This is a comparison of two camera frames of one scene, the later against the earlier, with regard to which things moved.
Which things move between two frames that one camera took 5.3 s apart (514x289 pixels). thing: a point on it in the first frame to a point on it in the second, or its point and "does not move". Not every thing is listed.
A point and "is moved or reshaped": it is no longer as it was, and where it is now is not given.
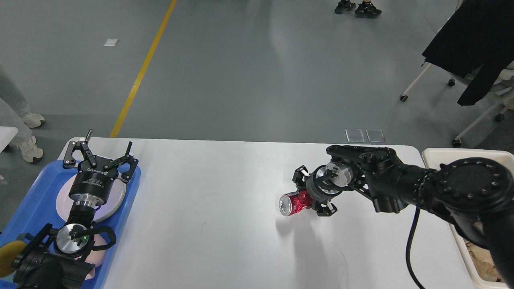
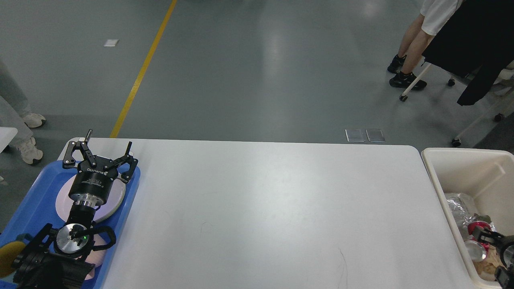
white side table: x=7 y=134 does not move
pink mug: x=97 y=257 does not move
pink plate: x=104 y=211 does not move
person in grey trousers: x=15 y=112 does not move
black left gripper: x=92 y=185 does not move
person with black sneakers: x=366 y=9 to x=435 y=15
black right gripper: x=324 y=183 to x=501 y=242
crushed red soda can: x=292 y=202 is moved or reshaped
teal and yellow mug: x=8 y=252 does not move
